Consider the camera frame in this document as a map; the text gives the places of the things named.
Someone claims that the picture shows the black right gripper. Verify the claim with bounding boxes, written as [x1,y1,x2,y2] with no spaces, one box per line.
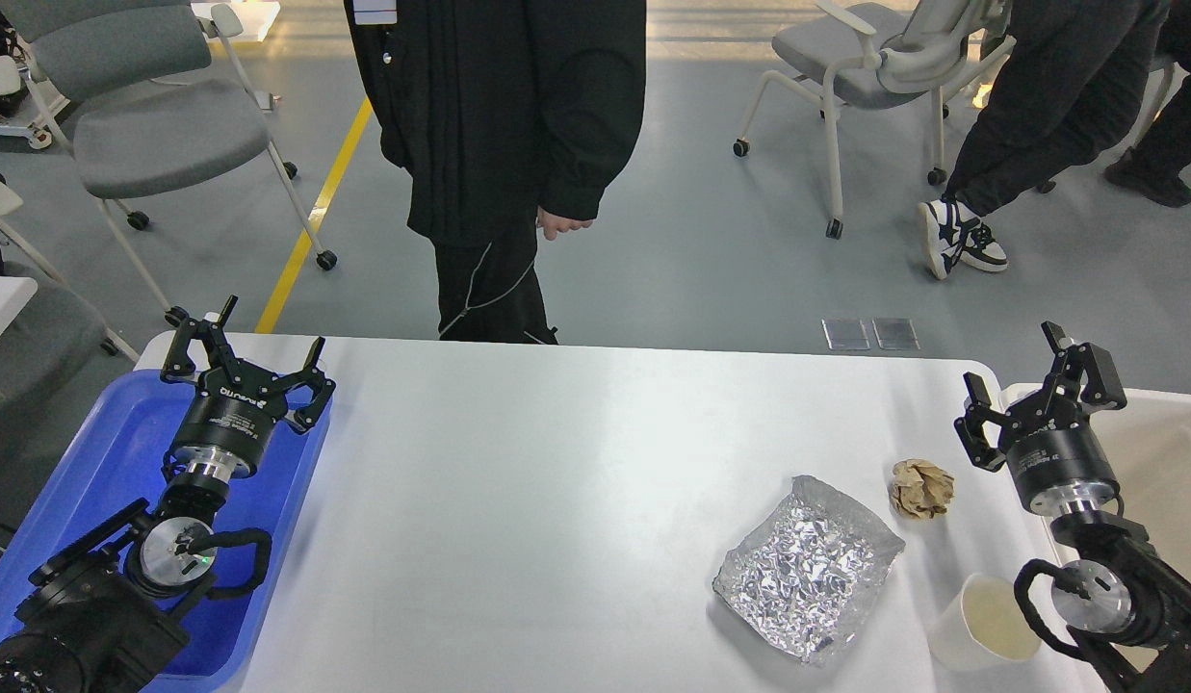
[953,321,1127,517]

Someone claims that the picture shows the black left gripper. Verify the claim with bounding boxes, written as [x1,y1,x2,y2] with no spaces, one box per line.
[160,295,338,477]

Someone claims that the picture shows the white paper cup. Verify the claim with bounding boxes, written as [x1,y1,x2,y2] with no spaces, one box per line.
[928,572,1041,672]

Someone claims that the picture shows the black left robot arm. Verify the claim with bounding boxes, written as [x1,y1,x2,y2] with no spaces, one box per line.
[0,298,336,692]

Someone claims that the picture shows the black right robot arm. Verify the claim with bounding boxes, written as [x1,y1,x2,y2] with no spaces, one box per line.
[953,321,1191,692]

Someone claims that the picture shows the crumpled brown paper ball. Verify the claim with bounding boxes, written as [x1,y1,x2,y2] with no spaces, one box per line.
[887,458,955,522]

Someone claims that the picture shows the metal floor plate right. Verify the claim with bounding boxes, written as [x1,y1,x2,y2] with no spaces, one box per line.
[871,319,919,351]

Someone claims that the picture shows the metal floor plate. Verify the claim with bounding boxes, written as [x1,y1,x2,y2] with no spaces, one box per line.
[822,319,871,351]
[871,319,919,351]

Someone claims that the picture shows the metal floor plate left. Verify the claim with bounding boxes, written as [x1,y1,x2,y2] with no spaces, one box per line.
[822,319,871,351]

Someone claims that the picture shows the crumpled aluminium foil tray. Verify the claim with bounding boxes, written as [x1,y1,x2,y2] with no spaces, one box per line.
[712,475,906,667]

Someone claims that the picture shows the grey office chair left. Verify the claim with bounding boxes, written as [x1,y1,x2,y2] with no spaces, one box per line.
[0,1,337,270]

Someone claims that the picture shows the person with white sneakers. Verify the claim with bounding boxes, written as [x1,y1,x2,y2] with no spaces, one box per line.
[918,1,1170,280]

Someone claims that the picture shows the white equipment top left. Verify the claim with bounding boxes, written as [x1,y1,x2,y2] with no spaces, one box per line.
[0,27,54,150]

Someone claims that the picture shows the person in black clothes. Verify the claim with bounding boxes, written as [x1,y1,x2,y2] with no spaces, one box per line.
[344,1,647,344]

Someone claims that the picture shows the seated person in black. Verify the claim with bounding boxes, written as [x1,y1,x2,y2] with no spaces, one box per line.
[1102,1,1191,210]

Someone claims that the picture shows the grey white office chair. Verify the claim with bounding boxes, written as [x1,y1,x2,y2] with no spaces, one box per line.
[732,1,1015,241]

